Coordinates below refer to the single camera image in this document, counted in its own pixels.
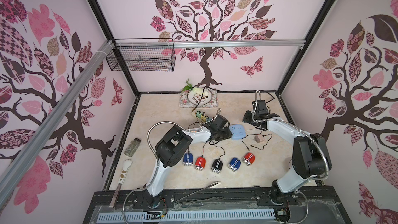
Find black cable of black shaver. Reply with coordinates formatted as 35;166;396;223
209;141;227;161

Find black shaver charging cable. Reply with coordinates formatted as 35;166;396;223
241;133;273;152

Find pink USB charger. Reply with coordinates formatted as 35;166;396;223
254;134;265;143

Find black electric shaver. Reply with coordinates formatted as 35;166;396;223
211;159;223;174

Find red electric shaver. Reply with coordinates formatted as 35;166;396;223
242;152;256;166
194;156;206;171

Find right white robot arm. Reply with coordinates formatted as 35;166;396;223
243;100;332;195

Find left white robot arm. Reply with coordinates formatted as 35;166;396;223
145;115;232;197

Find blue electric shaver right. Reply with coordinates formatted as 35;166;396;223
228;157;241;172

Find blue electric shaver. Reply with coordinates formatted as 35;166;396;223
183;152;193;166
228;157;241;172

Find blue electric shaver left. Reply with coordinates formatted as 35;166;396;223
183;152;193;166

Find beige power strip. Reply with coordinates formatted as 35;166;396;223
195;110;214;124

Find blue square power cube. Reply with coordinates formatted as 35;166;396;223
229;124;246;140

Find floral rectangular tray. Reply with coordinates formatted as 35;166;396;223
179;88;219;108

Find pale green vegetable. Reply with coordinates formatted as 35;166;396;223
192;87;204;94

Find green leaf sprig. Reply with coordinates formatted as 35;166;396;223
181;79;194;92

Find metal tongs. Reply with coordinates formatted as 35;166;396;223
175;181;220;203

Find glass spice jar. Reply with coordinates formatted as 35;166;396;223
124;138;141;157

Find thin black strip cable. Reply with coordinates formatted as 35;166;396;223
191;86;277;113

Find black wire basket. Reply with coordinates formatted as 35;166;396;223
106;37;176;72

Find white slotted cable duct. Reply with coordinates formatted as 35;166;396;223
96;208;275;224

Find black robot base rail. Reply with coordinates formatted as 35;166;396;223
83;186;351;224

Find aluminium rail back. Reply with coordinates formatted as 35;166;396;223
116;39;306;48

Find aluminium rail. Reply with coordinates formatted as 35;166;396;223
1;40;114;206
116;39;306;48

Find aluminium rail left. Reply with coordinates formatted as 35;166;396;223
1;40;114;206

